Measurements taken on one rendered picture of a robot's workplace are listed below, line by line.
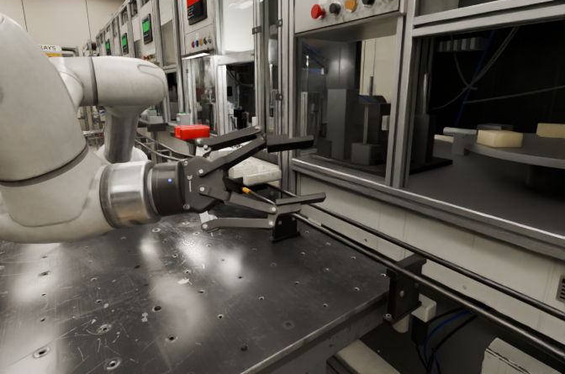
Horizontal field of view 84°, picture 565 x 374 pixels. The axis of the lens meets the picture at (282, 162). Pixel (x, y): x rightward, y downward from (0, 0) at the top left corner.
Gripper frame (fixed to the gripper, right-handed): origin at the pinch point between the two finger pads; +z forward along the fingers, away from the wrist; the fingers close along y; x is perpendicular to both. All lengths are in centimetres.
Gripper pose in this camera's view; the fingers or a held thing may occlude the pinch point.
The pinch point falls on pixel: (300, 171)
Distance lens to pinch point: 46.2
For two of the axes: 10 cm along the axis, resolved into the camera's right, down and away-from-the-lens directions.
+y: 1.5, 9.3, -3.3
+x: 0.3, -3.4, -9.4
